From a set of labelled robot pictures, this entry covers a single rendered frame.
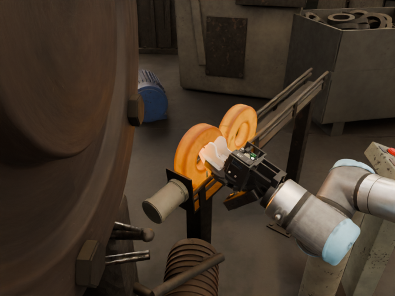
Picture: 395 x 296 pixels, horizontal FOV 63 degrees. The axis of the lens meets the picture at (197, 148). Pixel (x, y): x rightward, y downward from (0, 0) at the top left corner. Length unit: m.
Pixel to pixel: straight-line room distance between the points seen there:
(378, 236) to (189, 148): 0.73
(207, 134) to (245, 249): 0.88
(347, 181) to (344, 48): 1.55
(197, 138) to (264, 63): 2.20
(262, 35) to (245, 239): 1.77
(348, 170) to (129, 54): 0.64
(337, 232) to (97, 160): 0.51
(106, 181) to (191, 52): 2.80
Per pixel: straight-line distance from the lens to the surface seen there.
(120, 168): 0.24
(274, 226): 1.64
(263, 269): 1.47
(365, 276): 1.35
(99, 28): 0.18
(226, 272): 1.44
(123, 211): 0.54
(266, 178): 0.67
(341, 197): 0.79
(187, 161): 0.71
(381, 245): 1.24
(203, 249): 0.81
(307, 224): 0.65
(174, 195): 0.70
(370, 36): 2.34
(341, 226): 0.66
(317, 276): 1.23
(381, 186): 0.76
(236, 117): 0.81
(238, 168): 0.67
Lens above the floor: 1.14
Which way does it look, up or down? 31 degrees down
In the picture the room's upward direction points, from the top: straight up
